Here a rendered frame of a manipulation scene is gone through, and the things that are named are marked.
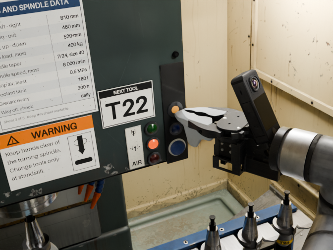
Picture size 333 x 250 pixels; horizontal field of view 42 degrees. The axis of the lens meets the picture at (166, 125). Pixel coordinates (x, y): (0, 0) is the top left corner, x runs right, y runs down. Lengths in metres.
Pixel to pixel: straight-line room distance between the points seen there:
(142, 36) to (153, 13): 0.04
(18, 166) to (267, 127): 0.41
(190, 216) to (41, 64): 1.68
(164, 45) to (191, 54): 1.22
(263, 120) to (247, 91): 0.05
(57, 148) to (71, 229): 0.94
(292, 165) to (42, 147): 0.40
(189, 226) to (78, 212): 0.74
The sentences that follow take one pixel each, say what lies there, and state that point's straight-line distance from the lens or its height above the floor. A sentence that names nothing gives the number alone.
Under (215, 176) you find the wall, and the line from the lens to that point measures 2.32.
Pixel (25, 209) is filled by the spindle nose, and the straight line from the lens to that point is 0.96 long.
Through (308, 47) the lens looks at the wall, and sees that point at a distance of 1.57.
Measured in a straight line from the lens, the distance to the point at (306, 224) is 1.26.
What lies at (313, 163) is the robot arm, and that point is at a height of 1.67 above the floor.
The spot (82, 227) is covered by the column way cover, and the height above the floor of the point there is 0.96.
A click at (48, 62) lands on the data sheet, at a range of 0.70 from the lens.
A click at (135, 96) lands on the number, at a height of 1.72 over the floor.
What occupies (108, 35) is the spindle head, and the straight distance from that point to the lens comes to 0.71.
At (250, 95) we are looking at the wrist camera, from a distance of 0.67.
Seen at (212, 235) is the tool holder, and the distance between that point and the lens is 1.10.
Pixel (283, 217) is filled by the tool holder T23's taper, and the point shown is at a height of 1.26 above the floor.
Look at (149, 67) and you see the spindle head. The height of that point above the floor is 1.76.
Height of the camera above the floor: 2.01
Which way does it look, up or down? 27 degrees down
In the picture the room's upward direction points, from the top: 4 degrees counter-clockwise
